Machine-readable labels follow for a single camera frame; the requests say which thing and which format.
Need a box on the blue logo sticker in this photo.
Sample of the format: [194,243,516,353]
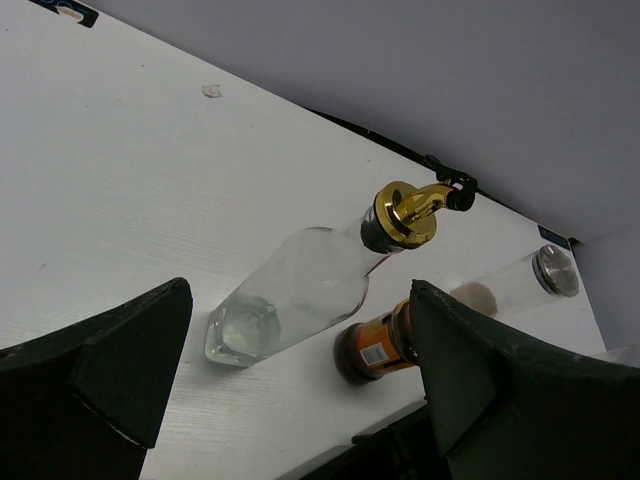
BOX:
[30,0,99,28]
[537,224,572,251]

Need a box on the clear glass oil bottle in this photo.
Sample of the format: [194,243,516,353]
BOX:
[204,156,478,368]

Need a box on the left blue logo sticker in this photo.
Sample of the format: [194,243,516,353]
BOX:
[30,0,99,28]

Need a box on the clear shaker with steel lid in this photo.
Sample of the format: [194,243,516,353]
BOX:
[449,244,580,319]

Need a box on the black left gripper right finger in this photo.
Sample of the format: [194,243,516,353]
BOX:
[409,280,639,479]

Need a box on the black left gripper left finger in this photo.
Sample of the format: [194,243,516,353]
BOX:
[1,278,193,479]

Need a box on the small tape scrap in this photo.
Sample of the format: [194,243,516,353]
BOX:
[201,84,222,99]

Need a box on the red-lid orange sauce jar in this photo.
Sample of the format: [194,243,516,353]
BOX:
[333,299,419,385]

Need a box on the black three-compartment tray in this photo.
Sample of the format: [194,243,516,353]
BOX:
[281,398,451,480]

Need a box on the right blue logo sticker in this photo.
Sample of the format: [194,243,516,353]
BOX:
[537,224,572,251]

